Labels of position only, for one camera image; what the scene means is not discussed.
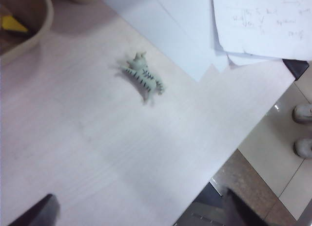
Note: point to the blank paper sheet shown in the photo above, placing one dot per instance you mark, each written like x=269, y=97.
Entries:
x=170, y=28

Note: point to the white shoe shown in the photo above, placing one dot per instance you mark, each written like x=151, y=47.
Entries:
x=303, y=114
x=304, y=148

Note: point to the yellow doll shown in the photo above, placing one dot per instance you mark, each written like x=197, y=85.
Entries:
x=12, y=24

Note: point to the handwritten paper sheet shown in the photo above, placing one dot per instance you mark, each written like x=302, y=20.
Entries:
x=263, y=28

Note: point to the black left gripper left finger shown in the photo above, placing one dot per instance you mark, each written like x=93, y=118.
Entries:
x=39, y=213

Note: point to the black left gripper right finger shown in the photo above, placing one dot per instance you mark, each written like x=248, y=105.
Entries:
x=241, y=213

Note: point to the grey striped tiger doll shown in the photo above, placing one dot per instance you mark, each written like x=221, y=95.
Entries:
x=143, y=75

